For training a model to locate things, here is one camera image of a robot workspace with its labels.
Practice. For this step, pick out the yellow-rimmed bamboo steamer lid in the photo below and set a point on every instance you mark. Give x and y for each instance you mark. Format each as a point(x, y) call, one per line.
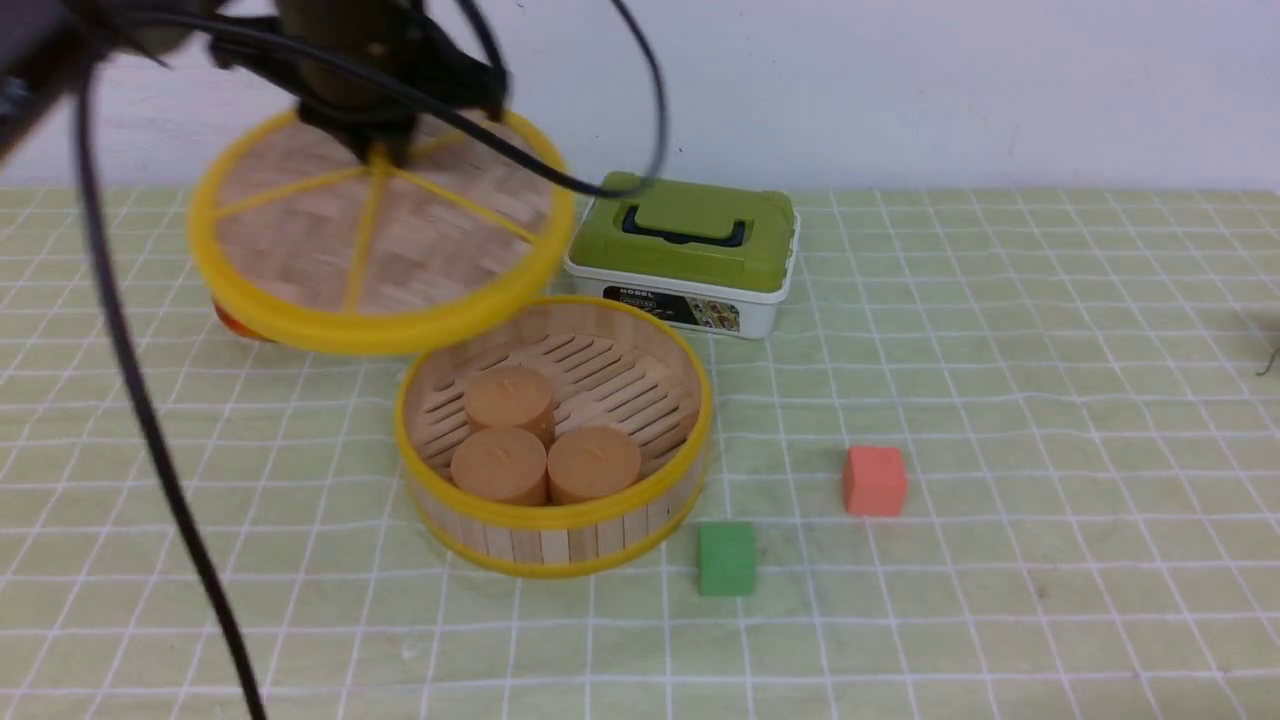
point(303, 244)

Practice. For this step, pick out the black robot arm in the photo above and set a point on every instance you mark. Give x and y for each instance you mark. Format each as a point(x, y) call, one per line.
point(47, 46)

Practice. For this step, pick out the bamboo steamer basket base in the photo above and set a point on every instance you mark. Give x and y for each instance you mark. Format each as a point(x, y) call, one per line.
point(609, 364)

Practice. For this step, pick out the orange-red toy pear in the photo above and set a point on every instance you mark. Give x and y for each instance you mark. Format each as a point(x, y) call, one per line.
point(234, 326)

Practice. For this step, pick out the back tan cylinder bun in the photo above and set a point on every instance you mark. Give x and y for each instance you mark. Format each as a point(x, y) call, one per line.
point(512, 396)

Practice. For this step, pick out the tan cylinder bun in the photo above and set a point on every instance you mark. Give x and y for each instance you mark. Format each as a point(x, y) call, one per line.
point(512, 396)
point(504, 465)
point(590, 463)

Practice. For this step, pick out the front left tan cylinder bun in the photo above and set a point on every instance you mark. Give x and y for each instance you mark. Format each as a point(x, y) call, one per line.
point(504, 465)

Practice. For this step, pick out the green-lidded white storage box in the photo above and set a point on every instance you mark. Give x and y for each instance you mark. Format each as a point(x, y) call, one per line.
point(711, 258)

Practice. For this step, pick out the front right tan cylinder bun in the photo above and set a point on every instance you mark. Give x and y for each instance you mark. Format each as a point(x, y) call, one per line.
point(590, 463)

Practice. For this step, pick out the green foam cube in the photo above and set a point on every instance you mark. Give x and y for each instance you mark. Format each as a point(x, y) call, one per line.
point(726, 559)

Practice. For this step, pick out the red foam cube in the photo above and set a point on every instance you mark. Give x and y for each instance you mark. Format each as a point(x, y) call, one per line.
point(875, 482)

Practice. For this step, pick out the green checkered tablecloth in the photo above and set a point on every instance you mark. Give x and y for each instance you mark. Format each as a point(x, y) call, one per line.
point(1071, 377)

